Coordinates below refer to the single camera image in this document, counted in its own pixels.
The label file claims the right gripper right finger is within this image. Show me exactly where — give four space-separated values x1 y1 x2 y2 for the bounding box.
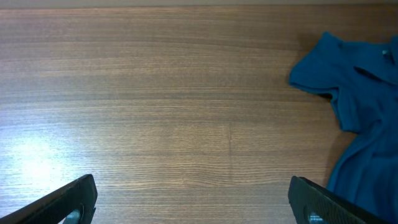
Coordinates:
288 176 386 224

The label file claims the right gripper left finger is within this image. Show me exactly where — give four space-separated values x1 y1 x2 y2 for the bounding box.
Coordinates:
1 174 98 224

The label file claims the blue polo shirt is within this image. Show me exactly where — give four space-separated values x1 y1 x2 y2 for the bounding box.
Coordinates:
289 33 397 223

